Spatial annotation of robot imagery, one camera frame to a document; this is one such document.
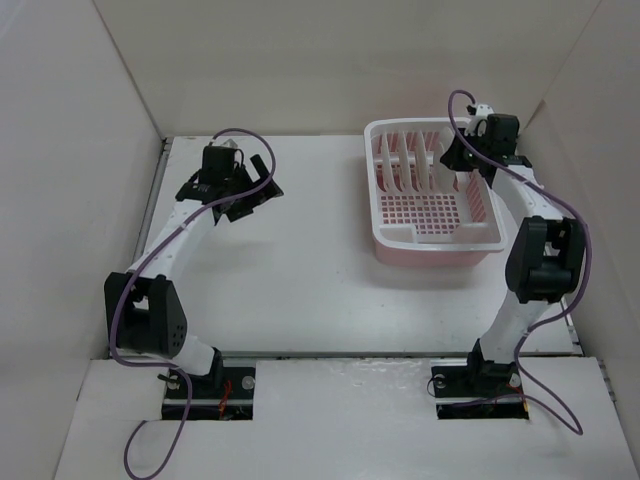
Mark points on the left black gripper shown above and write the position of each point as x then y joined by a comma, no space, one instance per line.
243,209

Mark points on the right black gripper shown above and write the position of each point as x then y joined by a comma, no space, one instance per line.
452,157

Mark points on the green red ring plate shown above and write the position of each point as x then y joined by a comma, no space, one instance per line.
445,178

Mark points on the green quatrefoil plate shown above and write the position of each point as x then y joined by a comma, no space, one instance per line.
422,165

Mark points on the orange sunburst plate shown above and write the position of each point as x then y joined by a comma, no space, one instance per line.
405,166
388,174

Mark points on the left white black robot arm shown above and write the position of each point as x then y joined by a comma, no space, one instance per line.
144,311

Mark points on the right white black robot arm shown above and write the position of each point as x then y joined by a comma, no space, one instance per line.
544,263

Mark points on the pink white dish rack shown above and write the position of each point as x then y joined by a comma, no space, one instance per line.
459,229

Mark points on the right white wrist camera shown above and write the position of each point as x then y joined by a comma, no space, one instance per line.
479,113

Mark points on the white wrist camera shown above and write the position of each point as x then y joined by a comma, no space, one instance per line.
479,113
229,143

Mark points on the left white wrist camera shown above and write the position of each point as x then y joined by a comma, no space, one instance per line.
229,143

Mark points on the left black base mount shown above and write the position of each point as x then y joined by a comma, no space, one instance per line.
230,397

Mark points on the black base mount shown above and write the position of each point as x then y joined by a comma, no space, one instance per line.
467,389
230,397

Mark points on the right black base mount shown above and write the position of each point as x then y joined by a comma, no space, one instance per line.
467,389

